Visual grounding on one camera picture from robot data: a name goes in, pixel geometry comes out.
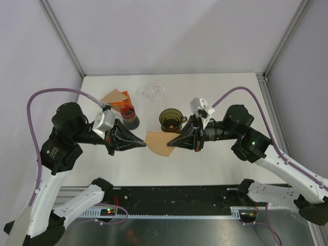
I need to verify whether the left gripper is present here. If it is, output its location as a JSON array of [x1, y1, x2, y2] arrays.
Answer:
[[74, 117, 148, 154]]

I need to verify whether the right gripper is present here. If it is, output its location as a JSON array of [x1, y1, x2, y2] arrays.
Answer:
[[168, 112, 240, 152]]

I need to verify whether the dark green dripper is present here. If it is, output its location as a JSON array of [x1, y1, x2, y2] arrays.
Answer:
[[159, 108, 188, 133]]

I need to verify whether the brown paper coffee filter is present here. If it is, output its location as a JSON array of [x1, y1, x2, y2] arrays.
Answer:
[[144, 131, 179, 157]]

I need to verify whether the orange coffee filter box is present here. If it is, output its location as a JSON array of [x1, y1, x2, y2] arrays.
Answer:
[[110, 91, 131, 106]]

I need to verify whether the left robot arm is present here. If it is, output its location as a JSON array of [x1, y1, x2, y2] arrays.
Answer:
[[4, 102, 146, 245]]

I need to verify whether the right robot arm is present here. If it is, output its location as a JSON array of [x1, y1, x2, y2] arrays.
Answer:
[[167, 105, 327, 226]]

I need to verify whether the clear glass dripper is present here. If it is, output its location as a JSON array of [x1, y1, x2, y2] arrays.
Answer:
[[140, 80, 165, 102]]

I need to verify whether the black red carafe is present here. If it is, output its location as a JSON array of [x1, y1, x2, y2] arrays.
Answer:
[[120, 104, 140, 130]]

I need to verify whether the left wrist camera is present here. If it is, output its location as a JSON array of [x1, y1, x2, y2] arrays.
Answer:
[[92, 109, 116, 137]]

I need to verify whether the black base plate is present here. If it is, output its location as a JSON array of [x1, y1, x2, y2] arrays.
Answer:
[[84, 184, 269, 216]]

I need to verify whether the grey cable duct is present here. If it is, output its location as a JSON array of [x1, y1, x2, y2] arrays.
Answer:
[[79, 207, 257, 220]]

